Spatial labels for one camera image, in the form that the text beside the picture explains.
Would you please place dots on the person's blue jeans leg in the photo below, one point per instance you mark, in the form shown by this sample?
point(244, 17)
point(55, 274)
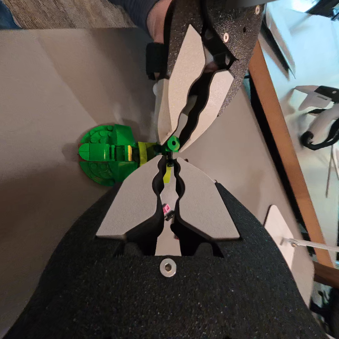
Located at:
point(8, 14)

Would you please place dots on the clear acrylic bracket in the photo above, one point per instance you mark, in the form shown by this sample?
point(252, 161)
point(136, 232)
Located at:
point(309, 245)

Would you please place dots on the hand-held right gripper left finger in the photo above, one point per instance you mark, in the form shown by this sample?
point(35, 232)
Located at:
point(132, 201)

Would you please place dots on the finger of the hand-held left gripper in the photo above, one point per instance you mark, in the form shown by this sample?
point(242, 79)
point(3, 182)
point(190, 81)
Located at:
point(182, 79)
point(215, 95)

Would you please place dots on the green lego plant model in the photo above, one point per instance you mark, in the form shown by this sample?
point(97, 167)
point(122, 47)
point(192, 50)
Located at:
point(111, 153)

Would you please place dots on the person's left forearm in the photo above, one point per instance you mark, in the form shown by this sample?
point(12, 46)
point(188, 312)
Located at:
point(135, 10)

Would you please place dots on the pile of loose lego pieces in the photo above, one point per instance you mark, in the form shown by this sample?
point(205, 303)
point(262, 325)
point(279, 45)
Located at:
point(167, 209)

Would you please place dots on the person's left hand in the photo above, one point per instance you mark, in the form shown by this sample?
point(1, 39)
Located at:
point(157, 23)

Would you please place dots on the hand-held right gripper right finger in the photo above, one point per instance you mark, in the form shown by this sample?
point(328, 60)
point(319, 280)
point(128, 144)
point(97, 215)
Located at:
point(204, 206)

